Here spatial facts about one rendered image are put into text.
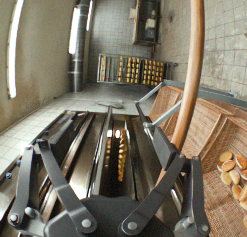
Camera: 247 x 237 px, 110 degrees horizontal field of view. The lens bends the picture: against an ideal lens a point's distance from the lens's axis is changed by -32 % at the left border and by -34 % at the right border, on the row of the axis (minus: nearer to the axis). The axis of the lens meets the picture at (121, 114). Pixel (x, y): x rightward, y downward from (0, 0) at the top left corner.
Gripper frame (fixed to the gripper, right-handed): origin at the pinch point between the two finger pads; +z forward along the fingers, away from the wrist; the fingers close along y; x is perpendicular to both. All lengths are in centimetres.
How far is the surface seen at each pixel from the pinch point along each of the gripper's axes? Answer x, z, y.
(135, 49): 94, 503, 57
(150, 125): -16.9, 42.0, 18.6
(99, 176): -40.1, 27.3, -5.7
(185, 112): 3.0, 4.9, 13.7
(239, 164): -26, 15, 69
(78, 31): 101, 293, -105
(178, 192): -17.5, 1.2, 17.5
